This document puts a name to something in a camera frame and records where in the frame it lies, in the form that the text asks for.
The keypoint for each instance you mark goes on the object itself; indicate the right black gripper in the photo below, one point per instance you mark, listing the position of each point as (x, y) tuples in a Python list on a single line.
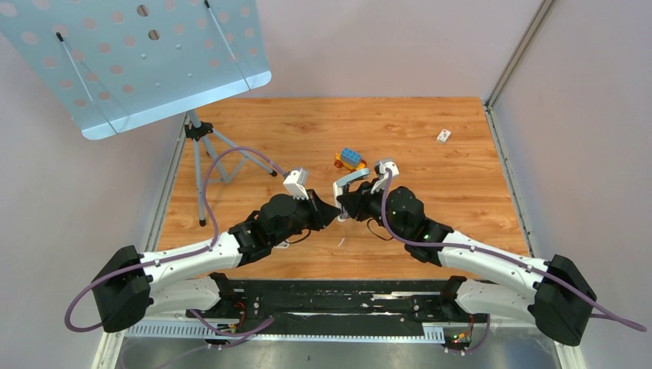
[(357, 202)]

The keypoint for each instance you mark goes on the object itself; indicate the white staple box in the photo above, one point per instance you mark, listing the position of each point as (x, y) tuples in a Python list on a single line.
[(443, 136)]

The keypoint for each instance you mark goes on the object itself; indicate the blue perforated music stand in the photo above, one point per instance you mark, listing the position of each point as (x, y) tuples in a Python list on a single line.
[(94, 95)]

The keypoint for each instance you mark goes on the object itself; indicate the grey white stapler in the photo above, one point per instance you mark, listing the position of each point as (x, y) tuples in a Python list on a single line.
[(342, 185)]

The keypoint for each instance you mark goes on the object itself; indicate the toy brick car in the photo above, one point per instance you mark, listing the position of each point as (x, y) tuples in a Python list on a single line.
[(349, 159)]

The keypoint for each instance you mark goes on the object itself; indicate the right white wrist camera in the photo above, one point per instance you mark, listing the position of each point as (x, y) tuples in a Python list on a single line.
[(383, 168)]

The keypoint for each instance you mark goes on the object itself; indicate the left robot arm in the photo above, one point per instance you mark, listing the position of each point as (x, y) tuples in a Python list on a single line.
[(132, 286)]

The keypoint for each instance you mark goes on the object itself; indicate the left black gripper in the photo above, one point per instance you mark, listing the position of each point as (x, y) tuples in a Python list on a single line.
[(322, 214)]

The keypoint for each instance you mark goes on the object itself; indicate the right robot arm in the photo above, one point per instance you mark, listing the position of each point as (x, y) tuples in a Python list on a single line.
[(553, 295)]

